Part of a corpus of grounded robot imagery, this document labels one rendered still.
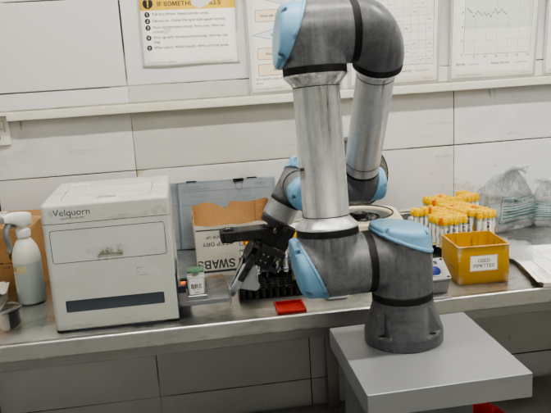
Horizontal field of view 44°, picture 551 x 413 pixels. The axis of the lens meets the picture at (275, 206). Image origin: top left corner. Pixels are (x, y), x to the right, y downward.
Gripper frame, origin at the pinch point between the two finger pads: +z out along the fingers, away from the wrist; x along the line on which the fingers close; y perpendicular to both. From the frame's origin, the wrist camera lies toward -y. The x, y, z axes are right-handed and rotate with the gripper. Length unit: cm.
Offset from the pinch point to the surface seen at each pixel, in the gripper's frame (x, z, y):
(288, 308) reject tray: -4.5, -2.4, 13.3
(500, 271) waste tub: -2, -32, 59
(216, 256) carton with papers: 25.0, 0.1, -2.5
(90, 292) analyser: -4.4, 12.2, -29.9
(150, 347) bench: -5.4, 18.8, -12.2
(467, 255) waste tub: -1, -32, 49
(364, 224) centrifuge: 23.9, -25.4, 30.9
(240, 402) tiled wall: 59, 53, 34
